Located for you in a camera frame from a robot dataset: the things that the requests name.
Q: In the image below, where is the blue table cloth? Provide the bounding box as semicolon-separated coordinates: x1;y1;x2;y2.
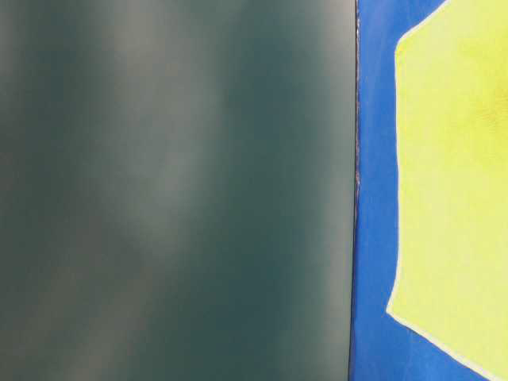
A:
349;1;483;380

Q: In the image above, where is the yellow-green towel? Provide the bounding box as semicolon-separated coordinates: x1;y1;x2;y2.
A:
387;1;507;380

